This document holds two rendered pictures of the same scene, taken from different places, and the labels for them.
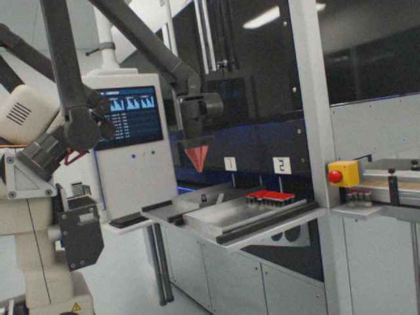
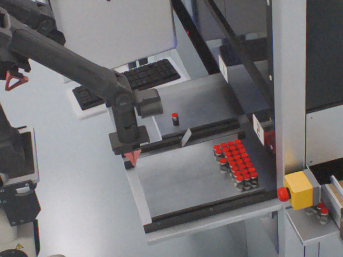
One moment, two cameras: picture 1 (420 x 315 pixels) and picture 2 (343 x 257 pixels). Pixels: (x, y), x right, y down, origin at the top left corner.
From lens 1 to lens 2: 1.32 m
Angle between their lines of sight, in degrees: 39
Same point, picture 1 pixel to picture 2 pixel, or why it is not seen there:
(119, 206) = not seen: hidden behind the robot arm
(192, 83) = (122, 101)
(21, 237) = not seen: outside the picture
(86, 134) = (11, 163)
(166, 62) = (91, 85)
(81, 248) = (20, 211)
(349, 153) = (330, 155)
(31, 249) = not seen: outside the picture
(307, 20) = (285, 25)
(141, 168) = (119, 13)
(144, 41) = (65, 73)
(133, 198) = (107, 52)
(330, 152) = (296, 158)
